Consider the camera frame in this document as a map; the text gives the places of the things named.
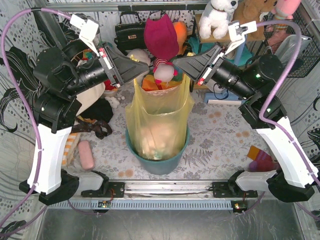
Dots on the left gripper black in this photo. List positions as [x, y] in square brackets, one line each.
[110, 67]

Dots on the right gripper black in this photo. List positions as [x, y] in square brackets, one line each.
[210, 68]

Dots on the yellow trash bag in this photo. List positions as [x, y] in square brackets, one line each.
[170, 106]

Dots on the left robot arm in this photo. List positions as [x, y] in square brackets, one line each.
[71, 88]

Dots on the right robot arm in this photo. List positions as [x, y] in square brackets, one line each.
[264, 112]

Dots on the cream canvas tote bag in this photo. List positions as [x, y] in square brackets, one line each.
[89, 97]

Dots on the colourful printed bag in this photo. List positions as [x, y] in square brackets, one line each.
[87, 54]

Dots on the magenta fabric bag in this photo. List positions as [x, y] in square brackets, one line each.
[160, 38]

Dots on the brown patterned bag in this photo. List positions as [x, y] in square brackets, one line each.
[86, 125]

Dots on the crumpled paper trash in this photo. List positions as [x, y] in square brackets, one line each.
[159, 142]

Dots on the teal trash bin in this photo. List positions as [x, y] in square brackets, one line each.
[159, 167]

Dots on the red cloth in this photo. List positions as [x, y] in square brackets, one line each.
[109, 86]

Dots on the teal folded cloth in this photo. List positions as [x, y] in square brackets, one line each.
[195, 44]

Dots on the white shoes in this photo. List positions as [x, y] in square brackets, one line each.
[214, 87]

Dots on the cream plush lamb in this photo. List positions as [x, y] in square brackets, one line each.
[139, 55]

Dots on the rainbow striped cloth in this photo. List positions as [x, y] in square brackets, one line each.
[149, 83]

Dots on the blue floor sweeper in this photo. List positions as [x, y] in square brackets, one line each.
[226, 97]

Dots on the pink plush doll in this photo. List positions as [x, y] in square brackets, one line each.
[163, 71]

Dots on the black leather handbag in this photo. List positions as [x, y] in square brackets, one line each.
[130, 36]

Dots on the orange plush toy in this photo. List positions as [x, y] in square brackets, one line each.
[181, 34]

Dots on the white plush dog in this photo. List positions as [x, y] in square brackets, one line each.
[216, 17]

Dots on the black metal shelf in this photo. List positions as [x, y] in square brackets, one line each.
[224, 42]

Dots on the brown teddy bear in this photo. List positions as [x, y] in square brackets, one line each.
[251, 10]

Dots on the orange checked cloth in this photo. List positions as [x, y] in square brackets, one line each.
[69, 149]

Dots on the silver foil pouch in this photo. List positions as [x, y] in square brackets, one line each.
[287, 47]

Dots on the pink case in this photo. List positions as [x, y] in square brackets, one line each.
[85, 155]

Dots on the pink plush toy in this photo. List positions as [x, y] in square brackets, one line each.
[283, 10]

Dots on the purple orange sock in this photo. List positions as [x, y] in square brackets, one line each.
[261, 161]

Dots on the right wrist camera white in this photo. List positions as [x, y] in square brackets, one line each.
[237, 33]

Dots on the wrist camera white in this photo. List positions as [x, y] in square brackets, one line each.
[237, 33]
[88, 30]

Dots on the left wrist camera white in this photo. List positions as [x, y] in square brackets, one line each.
[88, 30]

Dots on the black wire basket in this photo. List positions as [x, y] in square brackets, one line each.
[309, 57]

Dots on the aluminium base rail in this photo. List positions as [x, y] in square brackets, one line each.
[166, 190]

